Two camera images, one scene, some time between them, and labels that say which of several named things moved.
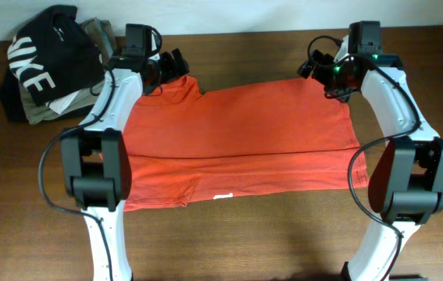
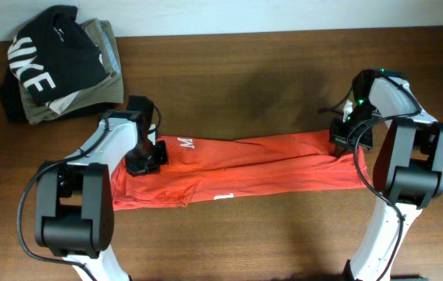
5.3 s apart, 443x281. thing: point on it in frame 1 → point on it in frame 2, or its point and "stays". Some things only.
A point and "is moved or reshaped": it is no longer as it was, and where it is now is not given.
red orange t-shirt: x=274 y=138 is moved or reshaped
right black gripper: x=325 y=60 → x=340 y=140
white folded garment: x=62 y=103 stays
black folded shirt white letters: x=55 y=55 stays
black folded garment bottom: x=11 y=97 stays
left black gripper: x=168 y=68 → x=134 y=167
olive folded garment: x=87 y=97 stays
